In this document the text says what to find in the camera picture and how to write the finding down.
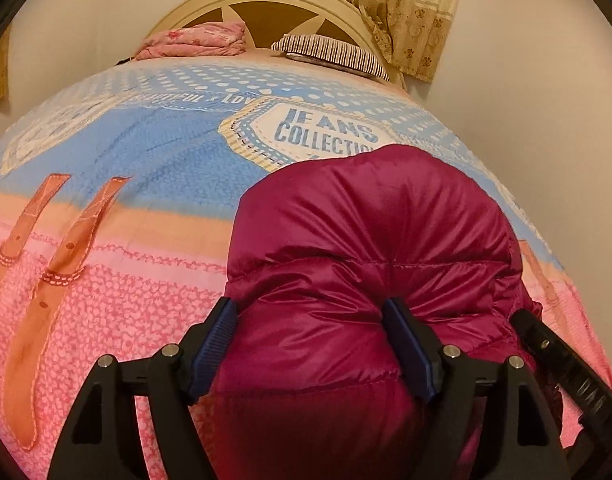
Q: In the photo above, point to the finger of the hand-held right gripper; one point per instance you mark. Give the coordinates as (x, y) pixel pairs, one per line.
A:
(561, 355)

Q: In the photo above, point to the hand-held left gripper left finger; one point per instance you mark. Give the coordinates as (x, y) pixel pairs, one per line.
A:
(213, 345)

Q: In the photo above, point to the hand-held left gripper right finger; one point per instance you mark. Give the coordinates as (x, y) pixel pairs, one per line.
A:
(410, 352)

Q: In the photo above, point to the magenta down jacket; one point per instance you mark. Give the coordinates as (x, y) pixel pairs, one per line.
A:
(366, 240)

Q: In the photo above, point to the blue and pink printed blanket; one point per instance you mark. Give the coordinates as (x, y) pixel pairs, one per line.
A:
(135, 170)

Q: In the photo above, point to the folded pink quilt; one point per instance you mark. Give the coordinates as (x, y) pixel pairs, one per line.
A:
(190, 40)

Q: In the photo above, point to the striped pillow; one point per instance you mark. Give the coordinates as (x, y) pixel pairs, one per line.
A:
(331, 52)

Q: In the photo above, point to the cream wooden headboard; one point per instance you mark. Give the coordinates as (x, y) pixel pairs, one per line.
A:
(266, 2)

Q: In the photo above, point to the beige patterned curtain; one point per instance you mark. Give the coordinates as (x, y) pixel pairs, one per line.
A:
(401, 5)

